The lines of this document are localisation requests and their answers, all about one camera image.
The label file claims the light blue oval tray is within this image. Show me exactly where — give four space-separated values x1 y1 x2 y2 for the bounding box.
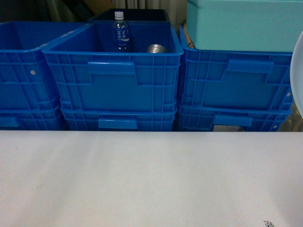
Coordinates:
290 32 303 132

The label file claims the blue crate bottom centre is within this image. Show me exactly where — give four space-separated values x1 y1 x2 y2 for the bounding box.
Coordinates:
61 106 177 131

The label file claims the blue crate bottom right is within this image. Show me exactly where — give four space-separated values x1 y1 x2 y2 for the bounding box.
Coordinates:
175 105 291 132

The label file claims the silver metal can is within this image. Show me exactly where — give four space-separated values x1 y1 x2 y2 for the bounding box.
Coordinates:
146 44 169 53

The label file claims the blue crate top centre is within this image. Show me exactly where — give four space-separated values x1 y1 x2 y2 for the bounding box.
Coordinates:
43 22 183 112

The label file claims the blue crate top right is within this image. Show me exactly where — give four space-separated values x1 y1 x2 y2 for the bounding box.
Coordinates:
178 25 293 112

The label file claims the clear water bottle blue label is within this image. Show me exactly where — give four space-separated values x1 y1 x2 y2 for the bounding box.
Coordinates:
112 11 130 52

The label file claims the dark blue crate behind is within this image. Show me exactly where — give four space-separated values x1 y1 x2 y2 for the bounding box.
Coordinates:
87 9 170 23

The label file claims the blue crate top left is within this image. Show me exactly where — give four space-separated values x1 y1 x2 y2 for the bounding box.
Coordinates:
0 21 83 111

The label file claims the teal plastic box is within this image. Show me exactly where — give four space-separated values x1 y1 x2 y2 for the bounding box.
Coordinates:
187 0 303 52

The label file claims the blue crate bottom left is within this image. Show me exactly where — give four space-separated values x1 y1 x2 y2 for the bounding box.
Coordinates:
0 106 69 131

